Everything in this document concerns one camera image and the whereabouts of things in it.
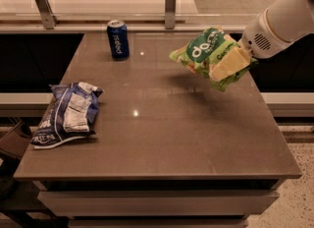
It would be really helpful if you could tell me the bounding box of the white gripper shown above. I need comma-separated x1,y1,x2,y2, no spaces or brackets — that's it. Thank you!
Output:
209,7,292,82

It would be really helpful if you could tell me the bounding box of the green rice chip bag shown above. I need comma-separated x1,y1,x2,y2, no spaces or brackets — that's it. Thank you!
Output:
169,28,258,91

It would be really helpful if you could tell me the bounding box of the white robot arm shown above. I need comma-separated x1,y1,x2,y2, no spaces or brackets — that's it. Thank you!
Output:
209,0,314,82

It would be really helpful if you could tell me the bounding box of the blue chip bag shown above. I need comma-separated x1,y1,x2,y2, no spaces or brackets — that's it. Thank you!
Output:
30,82,103,149

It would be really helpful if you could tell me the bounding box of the blue pepsi can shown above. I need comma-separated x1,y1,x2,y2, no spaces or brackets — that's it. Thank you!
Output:
107,20,130,60

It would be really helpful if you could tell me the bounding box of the white drawer front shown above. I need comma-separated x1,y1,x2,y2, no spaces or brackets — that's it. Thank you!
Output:
38,190,279,217

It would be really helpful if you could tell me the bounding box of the middle metal railing bracket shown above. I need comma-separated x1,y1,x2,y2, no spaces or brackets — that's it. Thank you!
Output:
165,0,176,29

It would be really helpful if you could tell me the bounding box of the metal railing bracket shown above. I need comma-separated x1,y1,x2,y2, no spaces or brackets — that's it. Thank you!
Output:
165,0,176,29
34,0,57,29

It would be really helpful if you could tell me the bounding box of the left metal railing bracket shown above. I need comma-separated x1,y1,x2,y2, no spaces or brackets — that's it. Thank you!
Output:
34,0,57,29

